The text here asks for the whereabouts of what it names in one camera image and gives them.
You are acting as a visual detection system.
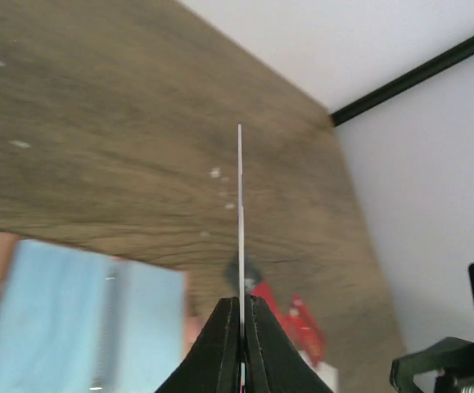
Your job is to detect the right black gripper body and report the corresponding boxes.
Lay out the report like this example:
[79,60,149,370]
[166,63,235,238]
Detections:
[390,337,474,393]

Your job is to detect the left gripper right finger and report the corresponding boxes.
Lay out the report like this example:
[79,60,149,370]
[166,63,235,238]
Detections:
[244,295,332,393]

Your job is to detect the dark card upper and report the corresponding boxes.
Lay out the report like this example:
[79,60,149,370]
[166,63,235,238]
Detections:
[224,253,262,294]

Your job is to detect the right black frame post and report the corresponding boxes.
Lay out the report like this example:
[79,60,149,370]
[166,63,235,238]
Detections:
[331,35,474,127]

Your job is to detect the red card upper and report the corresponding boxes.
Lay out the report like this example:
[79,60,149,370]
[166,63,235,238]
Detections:
[250,282,300,328]

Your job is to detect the pink card holder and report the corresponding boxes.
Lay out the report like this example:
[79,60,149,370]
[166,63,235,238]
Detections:
[0,232,199,392]

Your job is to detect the red VIP card right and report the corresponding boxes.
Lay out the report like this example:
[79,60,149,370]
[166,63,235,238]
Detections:
[287,296,326,368]

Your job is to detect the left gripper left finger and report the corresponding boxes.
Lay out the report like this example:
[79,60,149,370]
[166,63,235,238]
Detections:
[156,296,241,393]

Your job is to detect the white card black stripe upper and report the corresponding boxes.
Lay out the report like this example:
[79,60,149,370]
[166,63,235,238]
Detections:
[298,350,339,393]

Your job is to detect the white card edge-on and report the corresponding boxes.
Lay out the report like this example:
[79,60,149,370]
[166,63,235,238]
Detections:
[237,124,246,392]

